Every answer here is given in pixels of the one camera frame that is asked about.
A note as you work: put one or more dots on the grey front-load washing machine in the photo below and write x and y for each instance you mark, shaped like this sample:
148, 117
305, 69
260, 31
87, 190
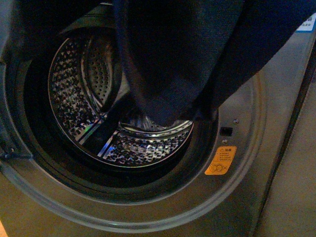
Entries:
47, 189

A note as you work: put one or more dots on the dark navy garment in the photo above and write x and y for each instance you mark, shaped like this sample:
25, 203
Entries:
185, 58

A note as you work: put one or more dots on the orange warning sticker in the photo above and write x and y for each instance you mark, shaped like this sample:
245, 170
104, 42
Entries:
221, 161

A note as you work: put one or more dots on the white blue label sticker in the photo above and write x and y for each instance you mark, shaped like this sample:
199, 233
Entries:
308, 25

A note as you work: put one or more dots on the stainless steel perforated drum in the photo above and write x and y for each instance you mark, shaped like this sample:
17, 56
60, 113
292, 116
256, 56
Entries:
89, 100

